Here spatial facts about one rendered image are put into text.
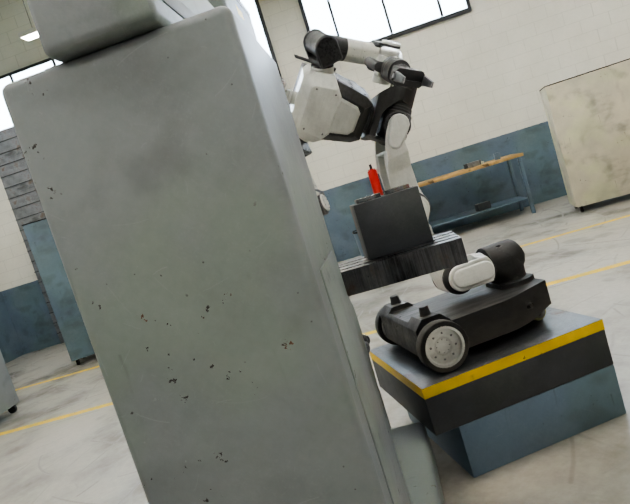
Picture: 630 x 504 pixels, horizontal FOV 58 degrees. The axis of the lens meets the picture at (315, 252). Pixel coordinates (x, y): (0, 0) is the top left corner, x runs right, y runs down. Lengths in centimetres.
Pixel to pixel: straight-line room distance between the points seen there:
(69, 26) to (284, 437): 83
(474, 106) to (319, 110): 739
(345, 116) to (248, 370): 142
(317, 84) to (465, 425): 140
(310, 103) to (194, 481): 151
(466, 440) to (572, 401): 46
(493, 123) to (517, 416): 757
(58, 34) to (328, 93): 131
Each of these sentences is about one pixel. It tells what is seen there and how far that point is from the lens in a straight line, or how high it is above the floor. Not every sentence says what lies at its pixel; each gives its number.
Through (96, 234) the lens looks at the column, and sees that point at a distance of 114.
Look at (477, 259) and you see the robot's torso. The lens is 248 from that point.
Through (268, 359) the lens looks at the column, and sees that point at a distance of 108.
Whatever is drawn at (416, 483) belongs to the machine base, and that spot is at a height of 20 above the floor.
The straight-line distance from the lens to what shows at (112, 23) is 111.
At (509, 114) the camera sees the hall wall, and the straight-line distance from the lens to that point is 967.
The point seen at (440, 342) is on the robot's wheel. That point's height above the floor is 52.
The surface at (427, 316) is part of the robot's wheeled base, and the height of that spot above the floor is 61.
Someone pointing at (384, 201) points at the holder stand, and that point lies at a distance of 186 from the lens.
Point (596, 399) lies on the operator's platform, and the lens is 256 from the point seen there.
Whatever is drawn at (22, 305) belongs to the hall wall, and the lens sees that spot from 1145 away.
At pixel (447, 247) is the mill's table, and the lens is 180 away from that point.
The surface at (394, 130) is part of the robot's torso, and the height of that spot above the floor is 134.
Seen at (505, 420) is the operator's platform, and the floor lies 17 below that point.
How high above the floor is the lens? 120
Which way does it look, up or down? 6 degrees down
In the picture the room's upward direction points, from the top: 17 degrees counter-clockwise
